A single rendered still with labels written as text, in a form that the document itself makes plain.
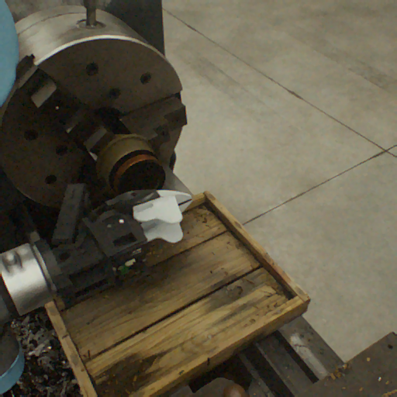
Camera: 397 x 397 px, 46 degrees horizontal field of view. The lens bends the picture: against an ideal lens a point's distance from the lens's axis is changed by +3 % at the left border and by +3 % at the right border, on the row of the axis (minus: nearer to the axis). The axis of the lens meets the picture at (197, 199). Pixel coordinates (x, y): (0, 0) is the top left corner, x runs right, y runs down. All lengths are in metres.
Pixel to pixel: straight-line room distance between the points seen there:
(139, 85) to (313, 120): 2.10
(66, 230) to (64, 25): 0.30
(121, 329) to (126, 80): 0.38
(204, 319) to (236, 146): 1.85
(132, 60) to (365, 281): 1.49
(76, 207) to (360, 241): 1.66
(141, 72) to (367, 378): 0.53
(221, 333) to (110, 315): 0.18
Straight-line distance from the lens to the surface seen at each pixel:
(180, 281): 0.79
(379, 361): 0.66
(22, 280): 0.56
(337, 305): 1.90
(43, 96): 0.68
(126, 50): 0.73
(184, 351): 0.73
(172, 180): 1.00
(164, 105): 0.78
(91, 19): 0.74
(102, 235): 0.57
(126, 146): 0.67
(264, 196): 2.24
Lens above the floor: 1.53
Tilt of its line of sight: 44 degrees down
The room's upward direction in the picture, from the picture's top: straight up
